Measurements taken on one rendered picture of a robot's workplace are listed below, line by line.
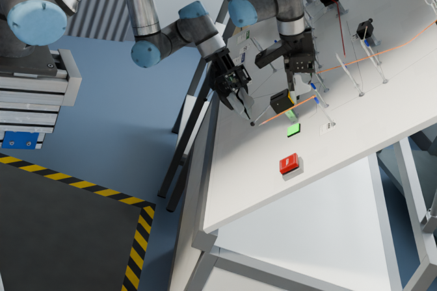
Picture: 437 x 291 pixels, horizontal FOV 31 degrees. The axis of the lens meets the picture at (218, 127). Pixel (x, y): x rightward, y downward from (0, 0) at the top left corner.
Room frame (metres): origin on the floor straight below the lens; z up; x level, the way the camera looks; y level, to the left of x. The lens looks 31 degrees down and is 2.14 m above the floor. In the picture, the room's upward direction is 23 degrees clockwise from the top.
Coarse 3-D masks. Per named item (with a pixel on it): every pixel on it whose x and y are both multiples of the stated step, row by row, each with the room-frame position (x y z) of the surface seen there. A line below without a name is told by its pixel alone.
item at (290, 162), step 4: (288, 156) 1.74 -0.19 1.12; (292, 156) 1.73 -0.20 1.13; (296, 156) 1.72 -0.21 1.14; (280, 160) 1.73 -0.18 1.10; (284, 160) 1.72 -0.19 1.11; (288, 160) 1.72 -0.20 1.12; (292, 160) 1.71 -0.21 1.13; (296, 160) 1.70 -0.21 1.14; (280, 164) 1.71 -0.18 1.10; (284, 164) 1.71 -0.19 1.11; (288, 164) 1.70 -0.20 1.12; (292, 164) 1.69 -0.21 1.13; (296, 164) 1.69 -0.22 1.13; (280, 168) 1.70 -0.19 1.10; (284, 168) 1.69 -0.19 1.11; (288, 168) 1.69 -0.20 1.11; (292, 168) 1.69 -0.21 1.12; (280, 172) 1.69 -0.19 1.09; (284, 172) 1.69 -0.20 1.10
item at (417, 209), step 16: (400, 144) 2.30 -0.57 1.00; (400, 160) 2.23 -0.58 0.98; (416, 176) 2.14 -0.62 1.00; (416, 192) 2.05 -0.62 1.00; (416, 208) 1.96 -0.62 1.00; (416, 224) 1.90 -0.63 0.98; (432, 224) 1.86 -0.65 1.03; (416, 240) 1.85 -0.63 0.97; (432, 240) 1.83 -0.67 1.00; (432, 256) 1.76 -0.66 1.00; (416, 272) 1.75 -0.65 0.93; (432, 272) 1.72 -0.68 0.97; (416, 288) 1.72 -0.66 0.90
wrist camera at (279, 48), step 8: (280, 40) 1.96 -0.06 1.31; (272, 48) 1.94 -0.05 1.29; (280, 48) 1.92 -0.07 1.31; (288, 48) 1.92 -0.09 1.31; (256, 56) 1.95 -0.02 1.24; (264, 56) 1.93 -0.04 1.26; (272, 56) 1.92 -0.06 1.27; (280, 56) 1.93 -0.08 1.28; (256, 64) 1.93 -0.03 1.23; (264, 64) 1.93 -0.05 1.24
